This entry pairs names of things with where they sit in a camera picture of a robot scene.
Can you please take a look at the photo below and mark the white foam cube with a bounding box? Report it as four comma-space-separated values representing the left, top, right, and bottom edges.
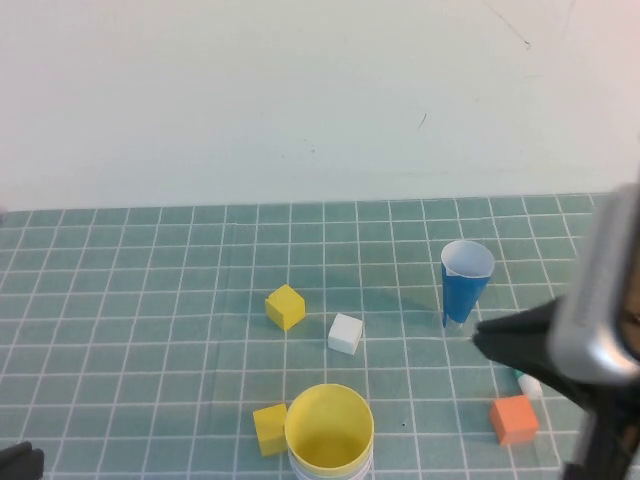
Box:
328, 313, 364, 356

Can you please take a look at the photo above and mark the orange foam cube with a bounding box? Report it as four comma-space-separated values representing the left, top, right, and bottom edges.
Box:
489, 394, 542, 447

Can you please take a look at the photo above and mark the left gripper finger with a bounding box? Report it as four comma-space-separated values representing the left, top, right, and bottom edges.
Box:
14, 448, 45, 480
0, 441, 32, 474

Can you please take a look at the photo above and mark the blue paper cone cup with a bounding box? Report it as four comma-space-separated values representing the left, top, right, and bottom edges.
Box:
440, 240, 496, 330

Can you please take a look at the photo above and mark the yellow plastic cup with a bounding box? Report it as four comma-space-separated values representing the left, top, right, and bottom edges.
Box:
284, 383, 375, 476

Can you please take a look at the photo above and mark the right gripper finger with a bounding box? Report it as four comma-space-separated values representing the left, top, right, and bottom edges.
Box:
473, 334, 601, 414
477, 298, 564, 351

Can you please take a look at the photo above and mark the green and white glue stick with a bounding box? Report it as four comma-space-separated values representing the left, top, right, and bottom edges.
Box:
509, 367, 544, 401

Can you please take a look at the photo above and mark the pink plastic cup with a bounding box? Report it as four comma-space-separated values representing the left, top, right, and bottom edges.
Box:
289, 449, 374, 480

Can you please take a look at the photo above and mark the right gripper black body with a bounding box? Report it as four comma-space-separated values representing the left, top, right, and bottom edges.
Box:
562, 369, 640, 480

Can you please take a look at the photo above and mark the yellow foam cube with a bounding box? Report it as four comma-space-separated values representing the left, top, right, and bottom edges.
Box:
264, 284, 307, 332
252, 403, 289, 458

